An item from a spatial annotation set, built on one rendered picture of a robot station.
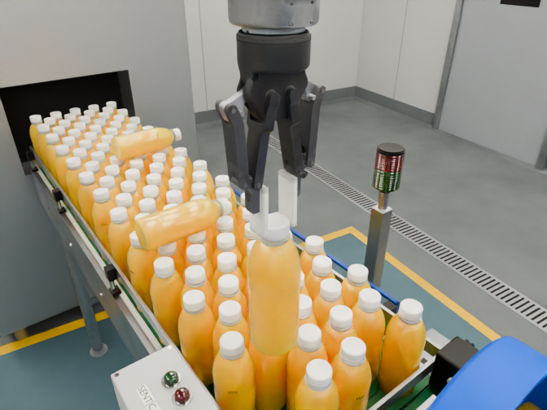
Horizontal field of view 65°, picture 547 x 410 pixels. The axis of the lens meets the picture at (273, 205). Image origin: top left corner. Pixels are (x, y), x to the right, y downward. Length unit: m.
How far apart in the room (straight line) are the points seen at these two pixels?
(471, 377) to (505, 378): 0.04
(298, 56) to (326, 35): 5.10
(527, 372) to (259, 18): 0.47
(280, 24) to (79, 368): 2.04
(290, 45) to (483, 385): 0.41
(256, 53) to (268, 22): 0.03
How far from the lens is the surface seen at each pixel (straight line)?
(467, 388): 0.56
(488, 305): 2.66
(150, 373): 0.71
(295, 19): 0.42
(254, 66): 0.44
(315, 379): 0.68
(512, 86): 4.49
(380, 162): 1.01
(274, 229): 0.52
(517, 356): 0.60
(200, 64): 4.80
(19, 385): 2.34
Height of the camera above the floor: 1.64
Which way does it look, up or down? 30 degrees down
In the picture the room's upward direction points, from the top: straight up
